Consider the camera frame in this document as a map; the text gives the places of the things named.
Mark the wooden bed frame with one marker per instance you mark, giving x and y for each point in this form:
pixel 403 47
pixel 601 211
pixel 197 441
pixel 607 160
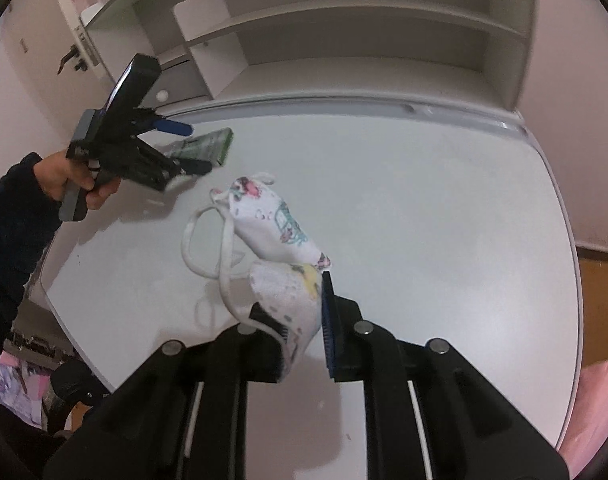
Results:
pixel 603 300

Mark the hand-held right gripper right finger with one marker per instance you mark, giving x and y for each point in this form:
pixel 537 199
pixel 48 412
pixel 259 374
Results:
pixel 328 325

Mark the pink bedding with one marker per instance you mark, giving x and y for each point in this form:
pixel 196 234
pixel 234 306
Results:
pixel 598 410

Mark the green box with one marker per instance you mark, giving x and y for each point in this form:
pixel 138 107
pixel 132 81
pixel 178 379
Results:
pixel 206 145

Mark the person's left hand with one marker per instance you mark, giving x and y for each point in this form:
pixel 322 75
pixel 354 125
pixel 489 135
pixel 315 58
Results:
pixel 59 175

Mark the printed white face mask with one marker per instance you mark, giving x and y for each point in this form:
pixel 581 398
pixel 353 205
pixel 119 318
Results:
pixel 269 220

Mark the person's left forearm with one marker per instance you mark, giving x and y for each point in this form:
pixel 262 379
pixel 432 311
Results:
pixel 14 230

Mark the white desk shelf unit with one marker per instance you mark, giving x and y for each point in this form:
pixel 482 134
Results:
pixel 359 45

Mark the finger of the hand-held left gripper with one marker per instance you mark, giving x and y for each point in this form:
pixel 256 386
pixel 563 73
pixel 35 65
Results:
pixel 196 167
pixel 174 126

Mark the printed pink cloth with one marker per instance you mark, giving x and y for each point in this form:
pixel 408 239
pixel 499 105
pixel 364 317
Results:
pixel 19 390

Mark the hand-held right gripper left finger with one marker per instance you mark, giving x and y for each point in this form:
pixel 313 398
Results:
pixel 265 361

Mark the grey drawer with knob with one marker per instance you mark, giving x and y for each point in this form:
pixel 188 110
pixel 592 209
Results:
pixel 179 82

